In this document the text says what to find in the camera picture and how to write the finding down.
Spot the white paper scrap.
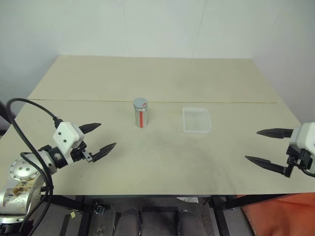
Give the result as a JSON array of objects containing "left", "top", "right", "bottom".
[{"left": 176, "top": 196, "right": 199, "bottom": 204}]

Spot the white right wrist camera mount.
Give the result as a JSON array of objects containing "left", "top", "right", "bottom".
[{"left": 288, "top": 122, "right": 315, "bottom": 155}]

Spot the clear plastic container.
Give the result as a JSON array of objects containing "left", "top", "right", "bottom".
[{"left": 182, "top": 107, "right": 213, "bottom": 135}]

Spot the black metal table frame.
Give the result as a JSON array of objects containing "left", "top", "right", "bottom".
[{"left": 43, "top": 194, "right": 292, "bottom": 236}]

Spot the dark rounded shape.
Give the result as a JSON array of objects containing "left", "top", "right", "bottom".
[
  {"left": 176, "top": 209, "right": 206, "bottom": 236},
  {"left": 115, "top": 208, "right": 141, "bottom": 236}
]

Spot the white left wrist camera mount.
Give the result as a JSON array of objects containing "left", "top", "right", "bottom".
[{"left": 53, "top": 121, "right": 85, "bottom": 164}]

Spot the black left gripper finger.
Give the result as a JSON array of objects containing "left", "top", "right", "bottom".
[
  {"left": 79, "top": 121, "right": 102, "bottom": 135},
  {"left": 92, "top": 142, "right": 117, "bottom": 163}
]

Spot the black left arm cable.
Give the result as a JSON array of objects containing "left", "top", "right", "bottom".
[{"left": 5, "top": 98, "right": 63, "bottom": 217}]

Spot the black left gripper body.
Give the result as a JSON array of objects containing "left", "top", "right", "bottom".
[{"left": 70, "top": 140, "right": 95, "bottom": 164}]

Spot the silver can with red stripe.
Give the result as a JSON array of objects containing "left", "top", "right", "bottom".
[{"left": 133, "top": 104, "right": 149, "bottom": 129}]

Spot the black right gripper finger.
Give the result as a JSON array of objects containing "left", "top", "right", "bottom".
[
  {"left": 245, "top": 155, "right": 294, "bottom": 178},
  {"left": 256, "top": 128, "right": 295, "bottom": 140}
]

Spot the orange sheet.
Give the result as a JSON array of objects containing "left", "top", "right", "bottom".
[{"left": 240, "top": 192, "right": 315, "bottom": 236}]

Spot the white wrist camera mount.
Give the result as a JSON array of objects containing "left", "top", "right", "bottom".
[
  {"left": 53, "top": 121, "right": 85, "bottom": 164},
  {"left": 288, "top": 122, "right": 315, "bottom": 155}
]

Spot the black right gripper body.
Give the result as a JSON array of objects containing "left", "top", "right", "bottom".
[{"left": 285, "top": 144, "right": 313, "bottom": 172}]

